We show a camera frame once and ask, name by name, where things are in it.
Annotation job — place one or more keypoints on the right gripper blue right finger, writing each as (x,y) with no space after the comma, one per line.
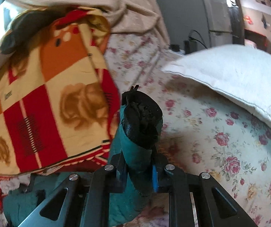
(214,206)

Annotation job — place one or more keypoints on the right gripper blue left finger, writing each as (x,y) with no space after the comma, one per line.
(73,203)

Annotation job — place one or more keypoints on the teal puffer jacket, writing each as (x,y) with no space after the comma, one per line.
(140,124)

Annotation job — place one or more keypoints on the floral bed sheet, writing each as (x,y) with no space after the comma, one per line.
(202,130)

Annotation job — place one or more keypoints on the red checkered rose blanket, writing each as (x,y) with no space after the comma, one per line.
(58,101)

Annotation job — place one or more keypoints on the white pillow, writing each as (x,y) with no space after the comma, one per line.
(241,74)

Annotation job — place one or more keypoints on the beige blanket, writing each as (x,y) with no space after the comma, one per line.
(124,16)

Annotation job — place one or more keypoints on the black charger with cable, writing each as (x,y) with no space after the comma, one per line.
(190,45)

